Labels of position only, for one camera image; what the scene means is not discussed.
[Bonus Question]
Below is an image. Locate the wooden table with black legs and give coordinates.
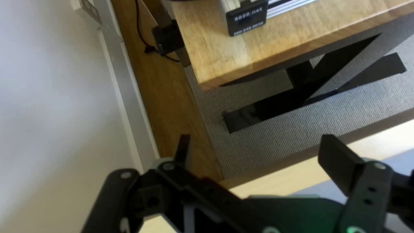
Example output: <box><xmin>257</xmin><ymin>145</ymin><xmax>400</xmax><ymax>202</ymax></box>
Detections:
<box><xmin>169</xmin><ymin>0</ymin><xmax>414</xmax><ymax>134</ymax></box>

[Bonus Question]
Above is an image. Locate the black box with white print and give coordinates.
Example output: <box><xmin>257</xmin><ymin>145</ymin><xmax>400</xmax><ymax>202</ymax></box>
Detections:
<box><xmin>225</xmin><ymin>0</ymin><xmax>271</xmax><ymax>37</ymax></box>

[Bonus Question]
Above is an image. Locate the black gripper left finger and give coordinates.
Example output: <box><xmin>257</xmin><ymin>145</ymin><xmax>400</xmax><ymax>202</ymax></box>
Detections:
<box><xmin>82</xmin><ymin>133</ymin><xmax>244</xmax><ymax>233</ymax></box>

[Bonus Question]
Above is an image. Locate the black adapter cord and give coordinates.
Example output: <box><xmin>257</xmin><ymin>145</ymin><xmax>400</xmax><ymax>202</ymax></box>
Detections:
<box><xmin>134</xmin><ymin>0</ymin><xmax>161</xmax><ymax>55</ymax></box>

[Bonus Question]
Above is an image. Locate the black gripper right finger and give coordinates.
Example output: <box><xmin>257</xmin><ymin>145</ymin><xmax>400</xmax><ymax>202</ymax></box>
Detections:
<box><xmin>317</xmin><ymin>133</ymin><xmax>414</xmax><ymax>233</ymax></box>

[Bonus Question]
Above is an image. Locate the black power adapter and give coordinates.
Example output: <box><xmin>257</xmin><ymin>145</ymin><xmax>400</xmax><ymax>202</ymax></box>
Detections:
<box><xmin>153</xmin><ymin>20</ymin><xmax>192</xmax><ymax>68</ymax></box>

